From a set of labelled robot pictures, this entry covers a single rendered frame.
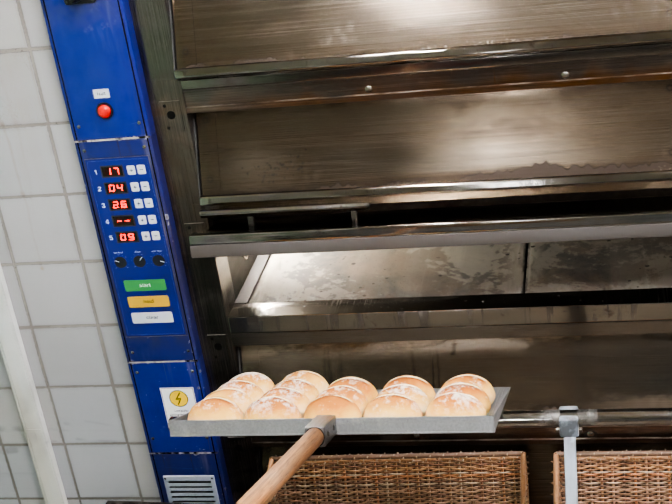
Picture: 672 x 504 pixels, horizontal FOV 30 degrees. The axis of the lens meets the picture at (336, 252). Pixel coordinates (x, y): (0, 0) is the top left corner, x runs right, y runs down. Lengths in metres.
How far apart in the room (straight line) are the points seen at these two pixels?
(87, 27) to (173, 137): 0.27
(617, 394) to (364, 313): 0.53
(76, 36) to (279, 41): 0.38
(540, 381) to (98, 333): 0.94
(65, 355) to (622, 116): 1.28
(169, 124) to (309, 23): 0.35
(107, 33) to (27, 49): 0.19
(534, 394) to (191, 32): 0.99
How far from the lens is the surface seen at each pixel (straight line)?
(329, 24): 2.30
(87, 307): 2.69
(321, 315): 2.55
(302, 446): 1.87
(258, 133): 2.42
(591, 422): 2.17
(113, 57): 2.39
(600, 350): 2.56
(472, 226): 2.25
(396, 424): 2.05
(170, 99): 2.42
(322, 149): 2.39
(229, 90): 2.39
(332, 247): 2.30
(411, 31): 2.27
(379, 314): 2.52
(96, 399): 2.81
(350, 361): 2.61
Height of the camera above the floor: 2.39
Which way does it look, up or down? 26 degrees down
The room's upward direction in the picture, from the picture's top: 9 degrees counter-clockwise
